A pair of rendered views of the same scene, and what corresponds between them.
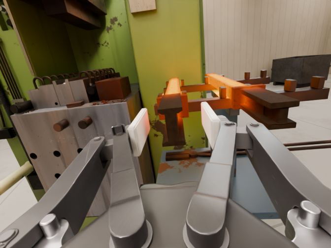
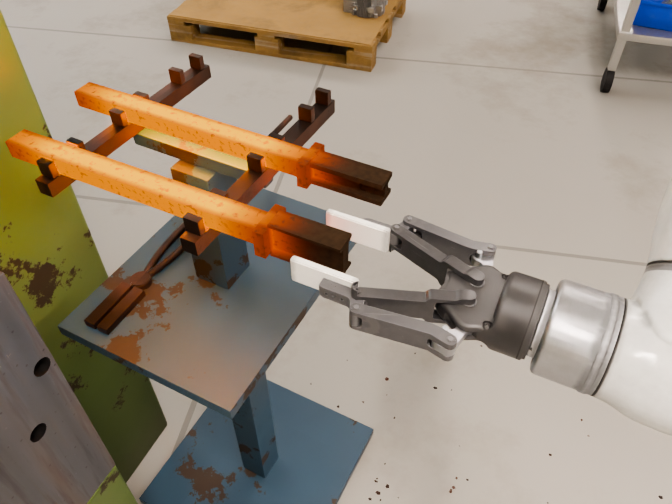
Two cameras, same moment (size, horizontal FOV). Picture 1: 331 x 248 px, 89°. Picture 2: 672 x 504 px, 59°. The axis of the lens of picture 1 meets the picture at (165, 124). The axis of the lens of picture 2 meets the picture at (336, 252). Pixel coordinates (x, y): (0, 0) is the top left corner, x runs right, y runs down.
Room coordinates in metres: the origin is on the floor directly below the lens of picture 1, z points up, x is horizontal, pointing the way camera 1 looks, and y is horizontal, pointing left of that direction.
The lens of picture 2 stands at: (0.03, 0.38, 1.37)
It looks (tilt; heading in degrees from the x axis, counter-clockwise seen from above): 45 degrees down; 290
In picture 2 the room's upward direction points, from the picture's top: straight up
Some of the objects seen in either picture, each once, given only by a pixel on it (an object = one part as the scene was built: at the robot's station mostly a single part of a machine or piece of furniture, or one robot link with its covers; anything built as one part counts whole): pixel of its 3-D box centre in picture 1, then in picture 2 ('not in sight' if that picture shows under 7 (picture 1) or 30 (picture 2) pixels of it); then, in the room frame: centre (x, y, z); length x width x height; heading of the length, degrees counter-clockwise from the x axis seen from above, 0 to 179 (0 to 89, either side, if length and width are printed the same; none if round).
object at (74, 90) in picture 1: (86, 85); not in sight; (0.79, 0.33, 0.96); 0.42 x 0.20 x 0.09; 176
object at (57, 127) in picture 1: (61, 125); not in sight; (0.50, 0.32, 0.87); 0.04 x 0.03 x 0.03; 176
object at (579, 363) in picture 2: not in sight; (570, 333); (-0.05, 0.01, 0.95); 0.09 x 0.06 x 0.09; 84
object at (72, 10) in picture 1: (77, 15); not in sight; (0.83, 0.31, 1.24); 0.30 x 0.07 x 0.06; 176
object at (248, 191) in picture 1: (222, 173); (224, 274); (0.42, -0.15, 0.67); 0.40 x 0.30 x 0.02; 83
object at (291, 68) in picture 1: (297, 71); not in sight; (4.52, -3.67, 0.35); 1.00 x 0.83 x 0.71; 10
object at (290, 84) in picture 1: (273, 77); (248, 85); (0.40, -0.27, 0.94); 0.23 x 0.06 x 0.02; 173
